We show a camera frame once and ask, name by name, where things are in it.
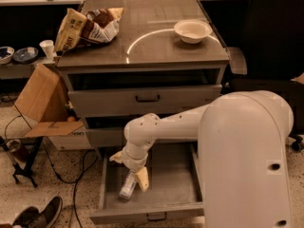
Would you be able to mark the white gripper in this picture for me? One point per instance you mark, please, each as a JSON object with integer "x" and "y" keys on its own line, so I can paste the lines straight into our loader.
{"x": 135, "y": 162}

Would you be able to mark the clear plastic water bottle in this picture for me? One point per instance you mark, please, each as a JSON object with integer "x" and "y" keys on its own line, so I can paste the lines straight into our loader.
{"x": 128, "y": 187}

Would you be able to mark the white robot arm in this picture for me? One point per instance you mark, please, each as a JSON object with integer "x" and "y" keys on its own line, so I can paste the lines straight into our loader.
{"x": 243, "y": 170}

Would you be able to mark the grey middle drawer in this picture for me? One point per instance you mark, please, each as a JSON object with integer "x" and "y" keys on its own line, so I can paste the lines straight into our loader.
{"x": 104, "y": 136}

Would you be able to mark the grey drawer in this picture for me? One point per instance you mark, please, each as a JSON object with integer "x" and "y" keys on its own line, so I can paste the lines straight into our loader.
{"x": 104, "y": 136}
{"x": 138, "y": 101}
{"x": 173, "y": 192}

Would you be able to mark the grey bottom drawer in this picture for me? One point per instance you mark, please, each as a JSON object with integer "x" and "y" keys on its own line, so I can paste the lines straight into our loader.
{"x": 173, "y": 192}

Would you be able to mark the grey top drawer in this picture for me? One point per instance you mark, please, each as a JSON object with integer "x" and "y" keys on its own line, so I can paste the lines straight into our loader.
{"x": 138, "y": 101}

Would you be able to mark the grey drawer cabinet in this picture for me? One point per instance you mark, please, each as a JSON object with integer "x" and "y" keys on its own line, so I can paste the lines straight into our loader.
{"x": 146, "y": 53}

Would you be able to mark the white cardboard box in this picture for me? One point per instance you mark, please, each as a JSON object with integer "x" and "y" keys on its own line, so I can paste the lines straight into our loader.
{"x": 76, "y": 140}

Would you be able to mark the black metal stand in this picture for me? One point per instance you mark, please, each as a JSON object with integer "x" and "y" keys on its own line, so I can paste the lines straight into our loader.
{"x": 22, "y": 157}

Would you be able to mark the brown cardboard box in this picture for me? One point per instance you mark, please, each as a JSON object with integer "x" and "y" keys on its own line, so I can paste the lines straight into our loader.
{"x": 44, "y": 99}

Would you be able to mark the dark grey shoe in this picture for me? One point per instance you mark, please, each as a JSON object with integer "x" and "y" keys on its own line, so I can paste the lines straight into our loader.
{"x": 31, "y": 217}

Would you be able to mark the yellow brown chip bag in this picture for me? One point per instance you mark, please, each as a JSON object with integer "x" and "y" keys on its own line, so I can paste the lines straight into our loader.
{"x": 97, "y": 26}

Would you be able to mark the white paper cup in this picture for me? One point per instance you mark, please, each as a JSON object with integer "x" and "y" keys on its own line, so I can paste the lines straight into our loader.
{"x": 48, "y": 48}

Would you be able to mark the blue patterned bowl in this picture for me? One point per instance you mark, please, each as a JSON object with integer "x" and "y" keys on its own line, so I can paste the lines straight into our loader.
{"x": 26, "y": 55}

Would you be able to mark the white blue bowl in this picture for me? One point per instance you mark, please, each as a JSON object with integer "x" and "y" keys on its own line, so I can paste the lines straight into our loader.
{"x": 6, "y": 54}

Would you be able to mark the black office chair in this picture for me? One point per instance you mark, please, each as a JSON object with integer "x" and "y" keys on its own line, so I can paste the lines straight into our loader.
{"x": 270, "y": 56}

